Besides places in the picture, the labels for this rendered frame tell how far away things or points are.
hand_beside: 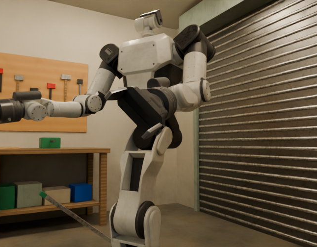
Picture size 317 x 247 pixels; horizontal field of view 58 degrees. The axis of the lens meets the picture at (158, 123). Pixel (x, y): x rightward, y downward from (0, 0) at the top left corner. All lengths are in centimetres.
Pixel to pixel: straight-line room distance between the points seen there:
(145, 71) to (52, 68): 272
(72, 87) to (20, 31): 88
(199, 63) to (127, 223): 66
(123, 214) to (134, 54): 65
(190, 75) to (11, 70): 295
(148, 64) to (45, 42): 284
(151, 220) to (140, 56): 66
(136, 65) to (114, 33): 303
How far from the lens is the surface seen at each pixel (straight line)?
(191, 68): 110
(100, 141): 390
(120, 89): 60
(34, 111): 115
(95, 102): 129
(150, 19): 133
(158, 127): 58
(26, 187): 330
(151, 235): 115
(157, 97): 66
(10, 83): 376
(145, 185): 116
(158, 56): 118
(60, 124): 376
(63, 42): 399
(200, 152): 387
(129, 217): 114
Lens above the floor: 91
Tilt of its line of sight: 4 degrees up
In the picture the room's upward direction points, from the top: straight up
